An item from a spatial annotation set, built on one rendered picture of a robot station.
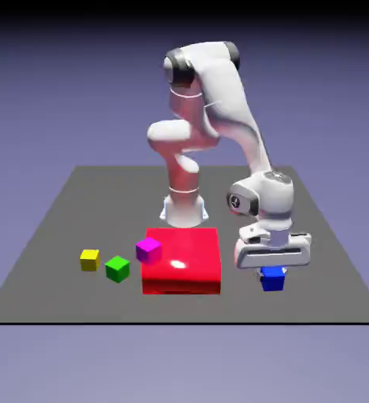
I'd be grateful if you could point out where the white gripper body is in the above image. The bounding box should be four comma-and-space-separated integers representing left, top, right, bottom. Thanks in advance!
233, 234, 313, 270

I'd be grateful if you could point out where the small blue cube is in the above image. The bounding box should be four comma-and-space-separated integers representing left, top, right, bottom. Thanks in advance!
260, 266, 286, 293

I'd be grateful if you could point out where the small magenta cube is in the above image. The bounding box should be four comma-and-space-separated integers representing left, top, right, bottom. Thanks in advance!
135, 237, 163, 265

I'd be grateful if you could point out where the small green cube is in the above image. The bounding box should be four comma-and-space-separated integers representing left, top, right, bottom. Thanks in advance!
104, 255, 131, 283

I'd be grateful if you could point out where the small yellow cube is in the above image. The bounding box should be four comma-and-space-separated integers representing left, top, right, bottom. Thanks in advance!
79, 249, 101, 272

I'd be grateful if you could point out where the large red box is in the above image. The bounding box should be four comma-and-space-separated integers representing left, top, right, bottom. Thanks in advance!
141, 227, 222, 296

